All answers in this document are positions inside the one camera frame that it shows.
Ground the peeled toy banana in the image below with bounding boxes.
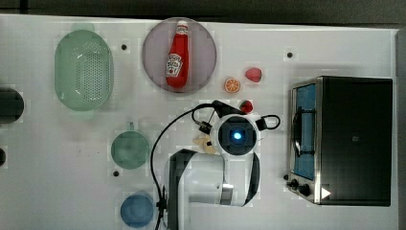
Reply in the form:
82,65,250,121
192,134,216,154

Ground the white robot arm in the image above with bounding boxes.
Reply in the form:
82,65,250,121
165,114,264,230

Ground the green mug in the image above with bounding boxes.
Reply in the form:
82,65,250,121
110,122,150,170

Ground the toy orange slice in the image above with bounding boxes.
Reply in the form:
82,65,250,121
224,77,240,93

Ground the red toy strawberry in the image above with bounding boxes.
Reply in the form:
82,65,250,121
239,101,254,114

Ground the red ketchup bottle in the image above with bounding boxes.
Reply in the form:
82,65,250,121
166,20,190,88

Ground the grey round plate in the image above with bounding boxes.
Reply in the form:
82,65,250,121
142,17,217,93

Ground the pink toy strawberry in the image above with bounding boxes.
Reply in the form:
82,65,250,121
245,67,262,82

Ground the blue bowl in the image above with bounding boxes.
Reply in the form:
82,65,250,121
120,191,155,230

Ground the green colander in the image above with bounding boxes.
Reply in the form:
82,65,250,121
54,23,114,113

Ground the black toaster oven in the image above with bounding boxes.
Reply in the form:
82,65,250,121
284,76,394,207

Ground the black cylinder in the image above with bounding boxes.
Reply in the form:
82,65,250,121
0,88,25,124

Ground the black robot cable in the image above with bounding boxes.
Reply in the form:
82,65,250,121
149,100,282,230

